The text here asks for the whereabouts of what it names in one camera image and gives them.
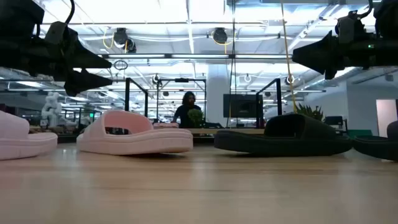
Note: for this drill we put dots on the black computer monitor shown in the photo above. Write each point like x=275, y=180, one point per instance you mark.
x=241, y=105

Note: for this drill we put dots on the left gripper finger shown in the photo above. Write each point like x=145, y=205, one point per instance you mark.
x=84, y=82
x=90, y=60

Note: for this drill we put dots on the black background rig frame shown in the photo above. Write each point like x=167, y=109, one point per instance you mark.
x=182, y=80

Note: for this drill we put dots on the person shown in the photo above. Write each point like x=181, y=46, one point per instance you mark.
x=184, y=115

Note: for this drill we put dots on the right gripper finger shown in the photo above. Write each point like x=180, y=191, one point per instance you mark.
x=330, y=74
x=320, y=53

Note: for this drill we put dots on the white robot figure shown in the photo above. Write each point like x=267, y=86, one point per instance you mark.
x=51, y=109

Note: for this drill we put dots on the green box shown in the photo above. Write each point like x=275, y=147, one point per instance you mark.
x=360, y=133

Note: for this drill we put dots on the black metal wood-board shelf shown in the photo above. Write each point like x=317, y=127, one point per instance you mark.
x=127, y=93

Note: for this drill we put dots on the potted aloe plant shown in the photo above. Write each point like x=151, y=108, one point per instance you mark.
x=308, y=111

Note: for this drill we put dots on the black slide sandal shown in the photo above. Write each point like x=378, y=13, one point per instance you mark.
x=379, y=147
x=280, y=143

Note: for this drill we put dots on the pink slide sandal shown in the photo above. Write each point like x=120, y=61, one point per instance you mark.
x=140, y=141
x=21, y=143

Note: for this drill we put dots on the small green bushy plant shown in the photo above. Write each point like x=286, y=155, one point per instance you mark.
x=196, y=115

